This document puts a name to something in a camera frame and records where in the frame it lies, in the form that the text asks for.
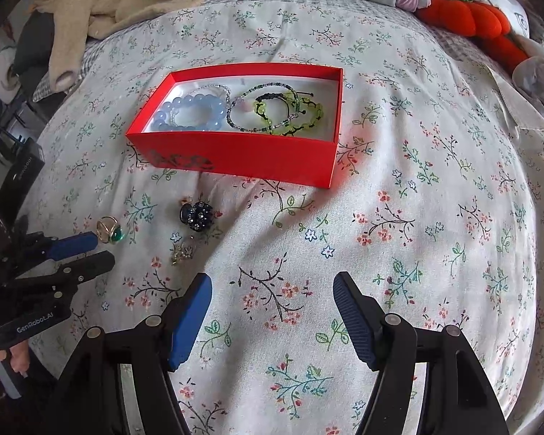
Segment clear bead bracelet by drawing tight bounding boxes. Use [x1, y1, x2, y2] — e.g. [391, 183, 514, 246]
[170, 84, 232, 128]

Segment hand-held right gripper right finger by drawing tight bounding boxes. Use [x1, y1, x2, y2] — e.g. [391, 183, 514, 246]
[333, 272, 511, 435]

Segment small gold charm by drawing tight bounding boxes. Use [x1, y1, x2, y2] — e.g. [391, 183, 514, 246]
[170, 242, 195, 266]

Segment thin dark bead bracelet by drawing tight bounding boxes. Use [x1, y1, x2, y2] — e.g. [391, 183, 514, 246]
[226, 82, 300, 134]

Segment blue bead bracelet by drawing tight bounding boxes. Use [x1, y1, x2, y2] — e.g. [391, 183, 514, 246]
[153, 93, 227, 132]

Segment person's left hand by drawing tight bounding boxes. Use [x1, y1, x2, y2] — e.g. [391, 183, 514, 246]
[0, 341, 30, 379]

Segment gold ring with green stone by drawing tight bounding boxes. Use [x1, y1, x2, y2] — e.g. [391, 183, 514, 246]
[95, 216, 127, 244]

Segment red cardboard box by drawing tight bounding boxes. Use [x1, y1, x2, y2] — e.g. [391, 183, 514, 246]
[124, 64, 345, 190]

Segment black beaded flower ring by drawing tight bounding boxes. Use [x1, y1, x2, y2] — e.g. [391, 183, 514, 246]
[179, 200, 216, 232]

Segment crumpled grey cloth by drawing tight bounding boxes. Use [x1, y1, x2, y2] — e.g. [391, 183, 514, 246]
[512, 36, 544, 109]

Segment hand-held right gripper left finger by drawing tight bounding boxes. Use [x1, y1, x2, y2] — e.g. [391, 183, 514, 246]
[45, 273, 214, 435]

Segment green bead bracelet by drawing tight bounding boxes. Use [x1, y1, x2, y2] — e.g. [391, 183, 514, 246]
[251, 91, 327, 139]

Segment orange pumpkin plush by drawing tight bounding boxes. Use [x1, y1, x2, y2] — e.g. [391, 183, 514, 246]
[417, 0, 531, 73]

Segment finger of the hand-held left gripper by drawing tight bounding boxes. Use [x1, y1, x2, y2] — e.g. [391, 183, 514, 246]
[9, 251, 117, 297]
[9, 231, 99, 264]

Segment black cardboard box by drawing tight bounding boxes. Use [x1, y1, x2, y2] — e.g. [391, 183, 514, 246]
[0, 136, 46, 218]

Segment dark cloth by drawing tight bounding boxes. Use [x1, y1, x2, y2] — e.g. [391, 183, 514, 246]
[9, 9, 59, 78]

